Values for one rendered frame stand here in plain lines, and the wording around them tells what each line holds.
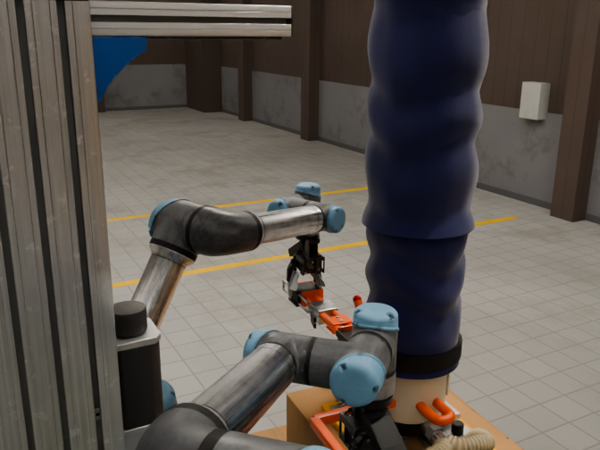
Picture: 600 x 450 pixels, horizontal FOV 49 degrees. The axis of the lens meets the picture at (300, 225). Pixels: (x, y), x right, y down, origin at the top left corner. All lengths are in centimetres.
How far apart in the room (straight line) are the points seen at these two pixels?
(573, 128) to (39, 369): 700
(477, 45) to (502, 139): 730
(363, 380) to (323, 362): 7
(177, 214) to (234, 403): 79
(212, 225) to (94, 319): 59
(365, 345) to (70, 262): 44
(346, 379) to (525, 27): 758
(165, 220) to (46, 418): 68
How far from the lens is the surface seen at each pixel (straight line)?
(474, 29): 129
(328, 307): 192
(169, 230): 152
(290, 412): 178
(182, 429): 68
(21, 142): 85
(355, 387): 97
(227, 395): 81
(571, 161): 763
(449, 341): 145
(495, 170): 870
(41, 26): 85
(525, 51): 835
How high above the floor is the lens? 200
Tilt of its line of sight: 17 degrees down
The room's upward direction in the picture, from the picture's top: 1 degrees clockwise
